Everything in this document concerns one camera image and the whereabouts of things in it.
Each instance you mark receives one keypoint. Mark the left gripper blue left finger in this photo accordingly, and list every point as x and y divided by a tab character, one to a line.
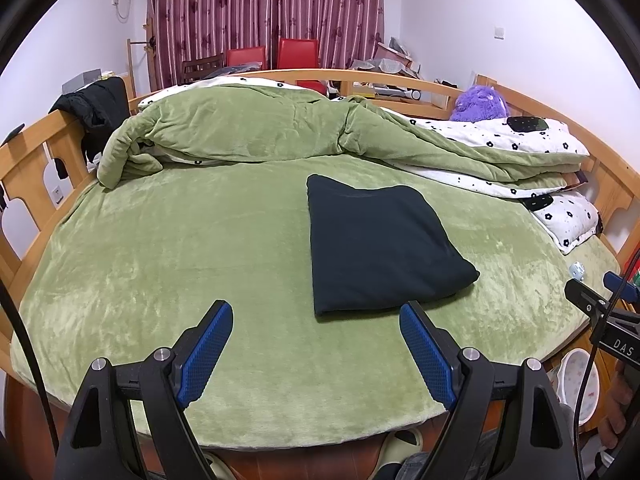
100	441

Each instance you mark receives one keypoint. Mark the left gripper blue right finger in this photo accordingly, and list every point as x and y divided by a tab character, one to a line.
533	440

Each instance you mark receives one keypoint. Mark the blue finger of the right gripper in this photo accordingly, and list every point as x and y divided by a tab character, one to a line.
630	291

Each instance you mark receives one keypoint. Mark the black long sleeve sweatshirt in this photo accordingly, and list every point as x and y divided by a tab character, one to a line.
375	250

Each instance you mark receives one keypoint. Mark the person right hand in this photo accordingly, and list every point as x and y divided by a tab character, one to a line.
616	400

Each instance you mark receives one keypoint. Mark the small light blue toy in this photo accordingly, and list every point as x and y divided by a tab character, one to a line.
577	271

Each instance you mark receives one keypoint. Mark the star pattern waste bin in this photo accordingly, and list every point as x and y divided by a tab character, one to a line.
566	379

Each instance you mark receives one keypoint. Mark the white floral pillow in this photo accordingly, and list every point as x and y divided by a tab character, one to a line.
568	217

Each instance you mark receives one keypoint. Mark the green plush bed sheet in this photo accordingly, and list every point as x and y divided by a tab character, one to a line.
128	270

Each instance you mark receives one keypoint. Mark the purple plush toy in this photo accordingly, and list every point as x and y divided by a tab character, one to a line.
479	103

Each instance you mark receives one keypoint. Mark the black phone on headboard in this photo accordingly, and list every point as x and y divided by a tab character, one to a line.
13	134

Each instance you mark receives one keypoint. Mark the cluttered desk items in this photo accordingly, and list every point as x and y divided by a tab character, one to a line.
393	60

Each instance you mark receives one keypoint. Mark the black garment on headboard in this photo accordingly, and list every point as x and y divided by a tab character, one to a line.
101	108

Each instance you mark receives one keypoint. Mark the green plush comforter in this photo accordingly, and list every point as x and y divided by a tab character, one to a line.
256	120

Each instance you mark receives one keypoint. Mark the dark wooden chair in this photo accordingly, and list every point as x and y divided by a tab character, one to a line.
195	70

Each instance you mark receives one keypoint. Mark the red chair left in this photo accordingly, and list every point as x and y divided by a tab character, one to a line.
254	57

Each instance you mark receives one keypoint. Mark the wooden coat rack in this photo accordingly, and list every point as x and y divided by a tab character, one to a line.
140	61

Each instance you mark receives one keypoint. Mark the maroon floral curtain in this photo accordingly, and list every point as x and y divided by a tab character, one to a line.
186	30

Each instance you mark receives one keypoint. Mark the wooden bed frame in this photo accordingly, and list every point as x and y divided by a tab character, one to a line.
44	170

